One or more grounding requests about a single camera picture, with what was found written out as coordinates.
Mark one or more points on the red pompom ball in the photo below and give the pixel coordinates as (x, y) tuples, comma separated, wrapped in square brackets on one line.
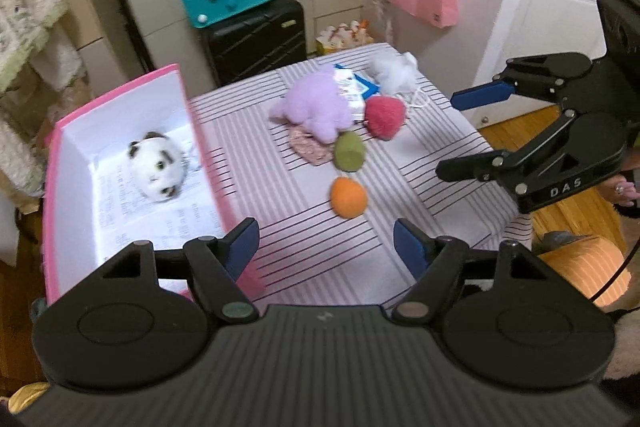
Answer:
[(385, 117)]

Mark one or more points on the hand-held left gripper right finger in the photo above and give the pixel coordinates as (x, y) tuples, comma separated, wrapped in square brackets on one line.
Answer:
[(409, 244)]

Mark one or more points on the printed paper sheet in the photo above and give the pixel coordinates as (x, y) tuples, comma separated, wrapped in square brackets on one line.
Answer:
[(130, 217)]

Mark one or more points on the white fluffy plush toy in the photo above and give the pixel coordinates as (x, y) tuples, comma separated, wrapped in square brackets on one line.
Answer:
[(392, 72)]

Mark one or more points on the colourful gift bag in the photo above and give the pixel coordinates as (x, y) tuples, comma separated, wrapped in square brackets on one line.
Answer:
[(345, 38)]

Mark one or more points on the green plush ball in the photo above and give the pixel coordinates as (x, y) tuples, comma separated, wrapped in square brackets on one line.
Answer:
[(350, 152)]

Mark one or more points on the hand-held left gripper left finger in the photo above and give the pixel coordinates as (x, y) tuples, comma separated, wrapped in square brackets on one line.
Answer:
[(242, 243)]

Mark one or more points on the black and white plush toy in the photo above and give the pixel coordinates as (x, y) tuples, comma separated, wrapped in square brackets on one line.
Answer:
[(155, 167)]

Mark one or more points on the orange plush ball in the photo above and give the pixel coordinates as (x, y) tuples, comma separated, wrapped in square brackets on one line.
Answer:
[(348, 198)]

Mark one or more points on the blue wet wipes pack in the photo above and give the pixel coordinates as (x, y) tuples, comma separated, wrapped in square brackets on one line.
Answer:
[(373, 88)]

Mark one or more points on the white face mask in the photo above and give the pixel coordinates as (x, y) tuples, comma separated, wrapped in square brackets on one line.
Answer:
[(417, 99)]

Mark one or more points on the orange striped stool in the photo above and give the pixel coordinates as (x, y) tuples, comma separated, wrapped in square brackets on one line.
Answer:
[(585, 267)]

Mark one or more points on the pink floral scrunchie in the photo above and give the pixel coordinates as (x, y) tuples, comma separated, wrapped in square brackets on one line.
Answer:
[(310, 150)]

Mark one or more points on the striped table cover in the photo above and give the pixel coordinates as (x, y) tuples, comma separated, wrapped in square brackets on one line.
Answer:
[(310, 257)]

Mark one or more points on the person's right hand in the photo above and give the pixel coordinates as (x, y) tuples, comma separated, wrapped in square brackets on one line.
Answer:
[(624, 193)]

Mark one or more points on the pink storage box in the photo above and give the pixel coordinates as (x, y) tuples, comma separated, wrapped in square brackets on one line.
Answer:
[(150, 107)]

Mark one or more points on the purple plush toy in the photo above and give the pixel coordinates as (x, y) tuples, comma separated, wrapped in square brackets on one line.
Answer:
[(315, 102)]

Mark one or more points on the black suitcase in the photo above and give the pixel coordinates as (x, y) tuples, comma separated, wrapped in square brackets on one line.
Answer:
[(250, 42)]

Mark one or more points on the white wet wipes pack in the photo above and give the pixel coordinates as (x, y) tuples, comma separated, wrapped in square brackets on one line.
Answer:
[(352, 96)]

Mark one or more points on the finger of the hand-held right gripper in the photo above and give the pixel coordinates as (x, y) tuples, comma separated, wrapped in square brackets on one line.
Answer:
[(465, 169), (480, 94)]

